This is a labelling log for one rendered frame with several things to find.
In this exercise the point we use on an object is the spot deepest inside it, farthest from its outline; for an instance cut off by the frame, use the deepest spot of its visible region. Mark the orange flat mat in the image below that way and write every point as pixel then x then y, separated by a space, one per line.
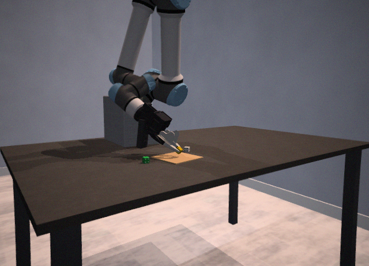
pixel 175 158

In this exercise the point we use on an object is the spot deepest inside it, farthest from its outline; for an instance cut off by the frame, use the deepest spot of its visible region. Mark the green die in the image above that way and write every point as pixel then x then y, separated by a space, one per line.
pixel 145 159

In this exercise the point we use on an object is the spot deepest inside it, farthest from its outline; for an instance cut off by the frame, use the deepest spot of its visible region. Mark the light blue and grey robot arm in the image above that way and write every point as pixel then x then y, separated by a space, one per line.
pixel 130 91

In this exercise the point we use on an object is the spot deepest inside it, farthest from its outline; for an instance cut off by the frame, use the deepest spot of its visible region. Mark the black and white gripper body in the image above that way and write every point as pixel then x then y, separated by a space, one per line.
pixel 158 122

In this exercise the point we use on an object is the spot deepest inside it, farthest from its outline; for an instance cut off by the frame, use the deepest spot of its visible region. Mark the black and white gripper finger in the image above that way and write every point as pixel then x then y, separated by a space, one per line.
pixel 165 139
pixel 174 143

